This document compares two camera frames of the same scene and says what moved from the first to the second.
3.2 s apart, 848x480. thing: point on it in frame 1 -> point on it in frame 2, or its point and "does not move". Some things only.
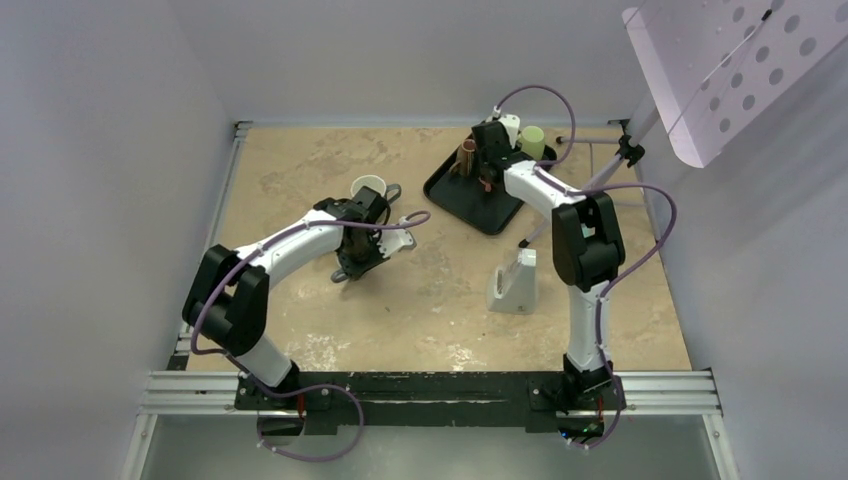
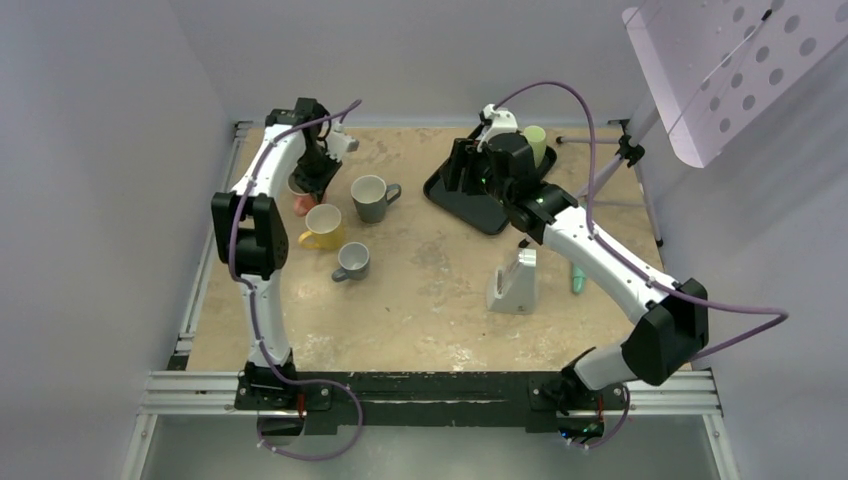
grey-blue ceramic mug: [376, 184] does not move
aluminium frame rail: [645, 393] does not move
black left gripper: [354, 271] -> [317, 186]
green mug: [532, 139] does not move
